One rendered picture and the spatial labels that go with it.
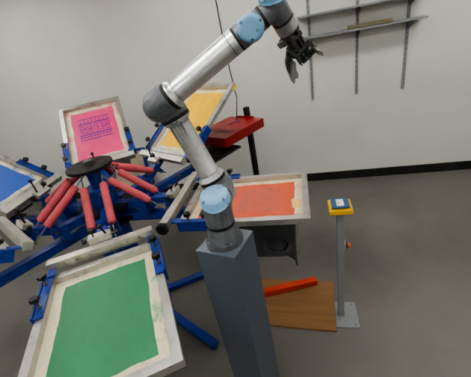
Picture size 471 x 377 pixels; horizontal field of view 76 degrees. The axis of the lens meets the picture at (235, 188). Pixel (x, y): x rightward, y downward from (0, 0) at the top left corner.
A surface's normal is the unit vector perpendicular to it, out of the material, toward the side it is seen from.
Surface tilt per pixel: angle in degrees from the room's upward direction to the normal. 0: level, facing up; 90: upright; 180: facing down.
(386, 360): 0
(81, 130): 32
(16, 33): 90
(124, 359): 0
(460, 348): 0
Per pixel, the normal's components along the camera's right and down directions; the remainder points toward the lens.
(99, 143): 0.04, -0.53
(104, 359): -0.17, -0.87
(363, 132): -0.16, 0.49
